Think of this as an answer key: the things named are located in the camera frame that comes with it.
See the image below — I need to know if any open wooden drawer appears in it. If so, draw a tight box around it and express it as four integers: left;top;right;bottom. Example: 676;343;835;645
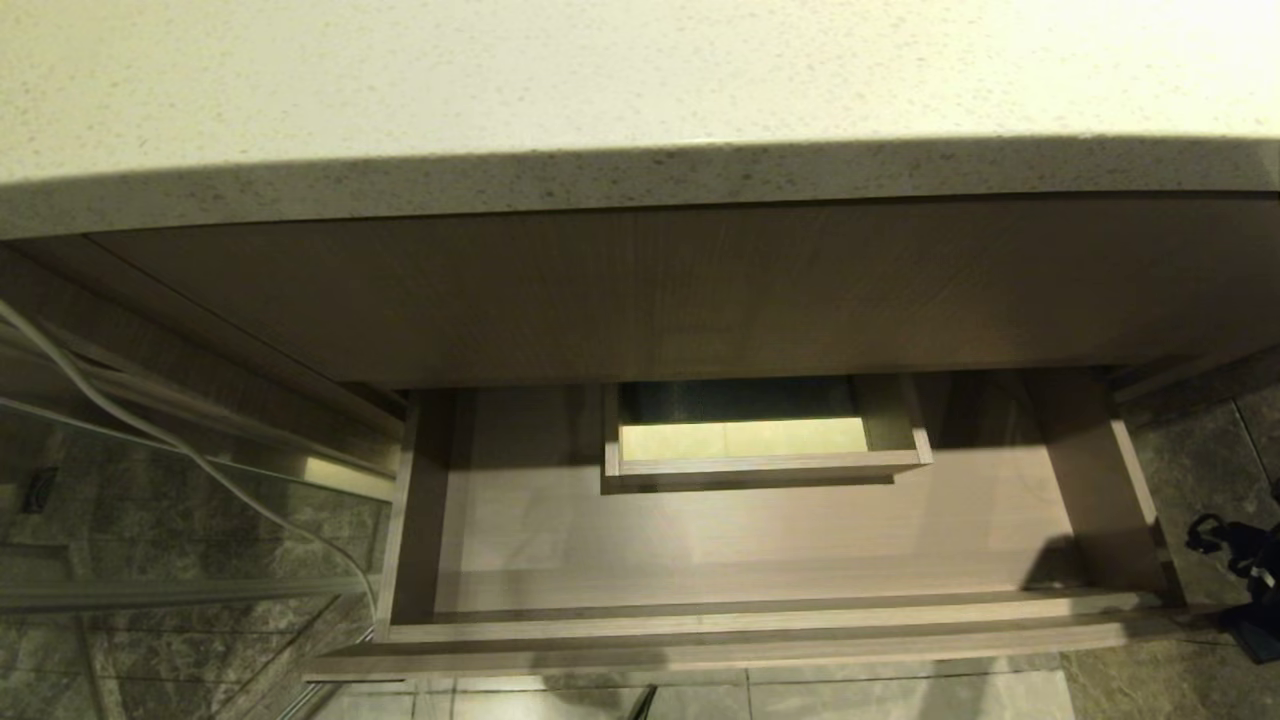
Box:
305;372;1216;683

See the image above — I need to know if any wooden vanity cabinet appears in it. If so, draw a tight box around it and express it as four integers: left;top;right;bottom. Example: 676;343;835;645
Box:
0;195;1280;471

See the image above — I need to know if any glass shower door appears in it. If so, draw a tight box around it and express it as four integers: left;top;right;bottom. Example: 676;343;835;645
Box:
0;395;396;720

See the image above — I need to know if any white cable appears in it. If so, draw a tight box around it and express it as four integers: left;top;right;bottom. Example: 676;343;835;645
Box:
0;300;379;626

